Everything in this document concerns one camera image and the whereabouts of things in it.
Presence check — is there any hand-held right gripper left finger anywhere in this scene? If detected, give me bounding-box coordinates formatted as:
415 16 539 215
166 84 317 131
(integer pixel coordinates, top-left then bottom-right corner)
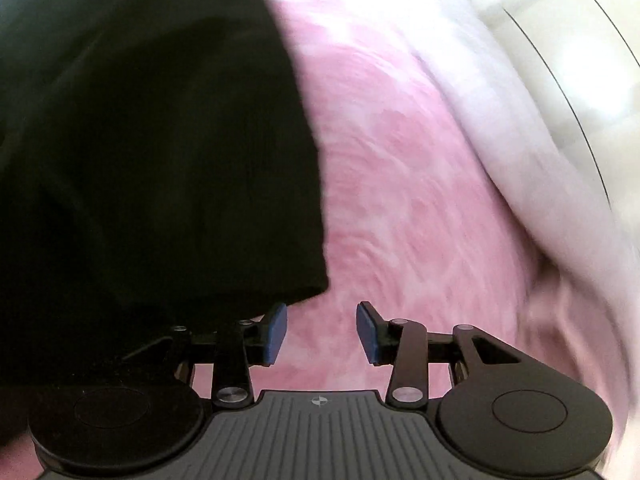
122 304 289 408

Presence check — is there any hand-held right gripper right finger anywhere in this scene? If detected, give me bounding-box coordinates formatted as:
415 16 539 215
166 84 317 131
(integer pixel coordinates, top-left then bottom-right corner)
356 301 531 408

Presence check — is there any black garment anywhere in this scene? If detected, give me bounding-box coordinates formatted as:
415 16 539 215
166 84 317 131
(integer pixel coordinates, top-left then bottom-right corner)
0 0 332 441

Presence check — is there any pink floral bed sheet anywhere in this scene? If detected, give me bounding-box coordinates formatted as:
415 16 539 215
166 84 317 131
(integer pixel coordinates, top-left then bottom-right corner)
240 0 640 480

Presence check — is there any striped lilac quilt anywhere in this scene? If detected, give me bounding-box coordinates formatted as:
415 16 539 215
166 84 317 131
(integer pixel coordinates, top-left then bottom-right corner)
405 0 638 341

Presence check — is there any white wardrobe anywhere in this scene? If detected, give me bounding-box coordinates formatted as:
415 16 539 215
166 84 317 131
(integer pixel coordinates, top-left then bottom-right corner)
440 0 640 221

